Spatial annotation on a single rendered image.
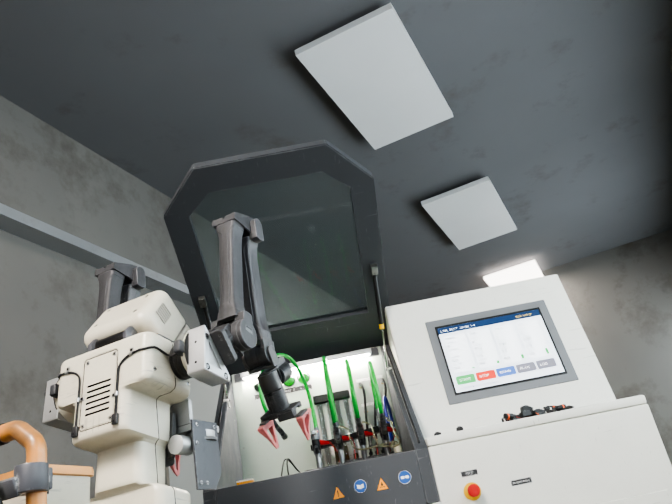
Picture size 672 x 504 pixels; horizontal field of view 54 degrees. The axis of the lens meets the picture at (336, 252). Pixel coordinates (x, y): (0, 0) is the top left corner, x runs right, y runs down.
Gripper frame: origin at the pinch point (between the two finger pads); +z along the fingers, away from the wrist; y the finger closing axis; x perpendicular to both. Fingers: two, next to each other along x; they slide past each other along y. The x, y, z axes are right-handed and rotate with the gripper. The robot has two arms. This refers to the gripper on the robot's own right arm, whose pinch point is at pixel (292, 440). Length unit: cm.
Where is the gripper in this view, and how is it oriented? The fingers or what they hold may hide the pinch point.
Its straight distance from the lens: 186.2
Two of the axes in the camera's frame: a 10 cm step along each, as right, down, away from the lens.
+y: -8.9, 3.3, 3.2
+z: 3.5, 9.4, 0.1
